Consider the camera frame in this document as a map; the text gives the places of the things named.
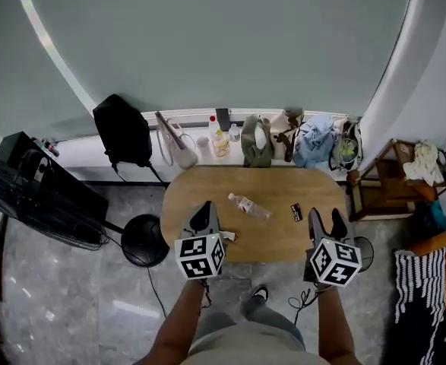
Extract person's grey shirt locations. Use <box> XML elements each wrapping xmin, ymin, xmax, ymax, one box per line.
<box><xmin>179</xmin><ymin>321</ymin><xmax>336</xmax><ymax>365</ymax></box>

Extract black backpack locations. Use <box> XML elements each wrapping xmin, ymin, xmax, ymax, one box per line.
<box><xmin>92</xmin><ymin>94</ymin><xmax>153</xmax><ymax>169</ymax></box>

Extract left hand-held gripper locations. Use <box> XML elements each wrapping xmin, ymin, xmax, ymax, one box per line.
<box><xmin>174</xmin><ymin>200</ymin><xmax>226</xmax><ymax>281</ymax></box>

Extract clear plastic water bottle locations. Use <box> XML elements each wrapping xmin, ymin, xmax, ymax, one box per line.
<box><xmin>227</xmin><ymin>192</ymin><xmax>272</xmax><ymax>221</ymax></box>

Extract person's right forearm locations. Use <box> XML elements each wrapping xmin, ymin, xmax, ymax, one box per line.
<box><xmin>315</xmin><ymin>284</ymin><xmax>360</xmax><ymax>360</ymax></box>

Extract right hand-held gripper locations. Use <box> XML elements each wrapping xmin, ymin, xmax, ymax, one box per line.
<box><xmin>303</xmin><ymin>208</ymin><xmax>362</xmax><ymax>288</ymax></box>

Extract black mesh waste bin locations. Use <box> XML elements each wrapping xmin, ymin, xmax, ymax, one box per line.
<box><xmin>353</xmin><ymin>236</ymin><xmax>375</xmax><ymax>273</ymax></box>

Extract fan power cable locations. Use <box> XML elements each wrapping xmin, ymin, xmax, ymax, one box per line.
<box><xmin>146</xmin><ymin>266</ymin><xmax>169</xmax><ymax>319</ymax></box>

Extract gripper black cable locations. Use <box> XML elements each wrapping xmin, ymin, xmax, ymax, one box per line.
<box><xmin>199</xmin><ymin>278</ymin><xmax>213</xmax><ymax>309</ymax></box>
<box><xmin>287</xmin><ymin>287</ymin><xmax>322</xmax><ymax>325</ymax></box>

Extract light blue clothing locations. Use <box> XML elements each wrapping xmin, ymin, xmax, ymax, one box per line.
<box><xmin>293</xmin><ymin>114</ymin><xmax>340</xmax><ymax>169</ymax></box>

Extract wooden coffee table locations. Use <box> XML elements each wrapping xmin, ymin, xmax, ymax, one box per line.
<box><xmin>160</xmin><ymin>165</ymin><xmax>348</xmax><ymax>264</ymax></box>

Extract person's right shoe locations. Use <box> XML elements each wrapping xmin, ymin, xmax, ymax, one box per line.
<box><xmin>251</xmin><ymin>284</ymin><xmax>269</xmax><ymax>304</ymax></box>

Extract beige tote brown straps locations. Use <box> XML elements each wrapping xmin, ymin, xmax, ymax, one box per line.
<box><xmin>270</xmin><ymin>107</ymin><xmax>305</xmax><ymax>163</ymax></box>

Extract black glass-door fridge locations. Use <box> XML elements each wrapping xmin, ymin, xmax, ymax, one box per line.
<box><xmin>0</xmin><ymin>130</ymin><xmax>109</xmax><ymax>220</ymax></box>

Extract olive green bag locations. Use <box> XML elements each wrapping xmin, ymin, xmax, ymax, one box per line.
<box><xmin>240</xmin><ymin>114</ymin><xmax>275</xmax><ymax>168</ymax></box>

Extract wooden shelf rack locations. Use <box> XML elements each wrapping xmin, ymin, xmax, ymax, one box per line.
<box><xmin>347</xmin><ymin>135</ymin><xmax>446</xmax><ymax>222</ymax></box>

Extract orange sofa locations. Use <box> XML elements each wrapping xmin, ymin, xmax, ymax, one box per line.
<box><xmin>406</xmin><ymin>222</ymin><xmax>446</xmax><ymax>311</ymax></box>

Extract grey chain handbag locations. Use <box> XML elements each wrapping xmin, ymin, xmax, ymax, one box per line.
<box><xmin>328</xmin><ymin>116</ymin><xmax>364</xmax><ymax>173</ymax></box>

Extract person's right leg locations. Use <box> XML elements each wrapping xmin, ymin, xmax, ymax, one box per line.
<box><xmin>241</xmin><ymin>297</ymin><xmax>306</xmax><ymax>351</ymax></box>

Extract person's left forearm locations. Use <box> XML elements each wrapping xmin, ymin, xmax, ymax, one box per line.
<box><xmin>133</xmin><ymin>278</ymin><xmax>213</xmax><ymax>365</ymax></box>

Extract white tote bag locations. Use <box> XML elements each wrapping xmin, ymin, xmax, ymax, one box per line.
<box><xmin>154</xmin><ymin>111</ymin><xmax>200</xmax><ymax>170</ymax></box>

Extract orange snack packet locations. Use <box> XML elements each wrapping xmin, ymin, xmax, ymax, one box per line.
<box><xmin>211</xmin><ymin>129</ymin><xmax>232</xmax><ymax>158</ymax></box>

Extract black pedestal fan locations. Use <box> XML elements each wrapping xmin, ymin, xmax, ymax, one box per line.
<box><xmin>0</xmin><ymin>142</ymin><xmax>170</xmax><ymax>268</ymax></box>

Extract dark bin teal liner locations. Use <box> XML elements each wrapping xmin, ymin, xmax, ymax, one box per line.
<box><xmin>410</xmin><ymin>199</ymin><xmax>446</xmax><ymax>235</ymax></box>

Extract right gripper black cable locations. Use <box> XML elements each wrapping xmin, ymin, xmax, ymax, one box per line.
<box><xmin>287</xmin><ymin>287</ymin><xmax>322</xmax><ymax>325</ymax></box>

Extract crumpled white cloth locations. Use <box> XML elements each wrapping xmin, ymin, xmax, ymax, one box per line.
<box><xmin>403</xmin><ymin>141</ymin><xmax>446</xmax><ymax>188</ymax></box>

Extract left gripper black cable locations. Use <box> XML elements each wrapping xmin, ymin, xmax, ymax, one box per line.
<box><xmin>199</xmin><ymin>278</ymin><xmax>213</xmax><ymax>309</ymax></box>

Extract black white striped blanket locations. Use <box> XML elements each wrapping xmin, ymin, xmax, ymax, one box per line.
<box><xmin>393</xmin><ymin>245</ymin><xmax>446</xmax><ymax>365</ymax></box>

